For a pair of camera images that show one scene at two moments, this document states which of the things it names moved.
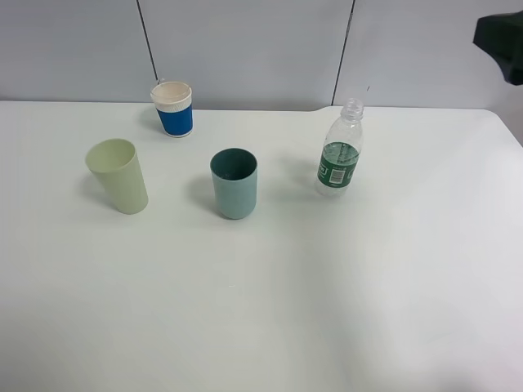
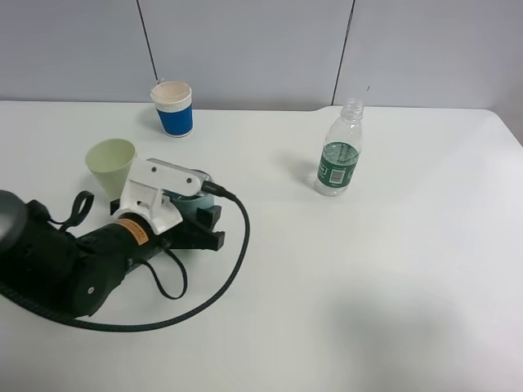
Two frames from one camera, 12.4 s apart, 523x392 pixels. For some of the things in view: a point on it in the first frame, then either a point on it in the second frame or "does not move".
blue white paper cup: (173, 104) does not move
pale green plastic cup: (116, 163) does not move
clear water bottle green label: (341, 152) does not move
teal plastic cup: (234, 175) -> (190, 203)
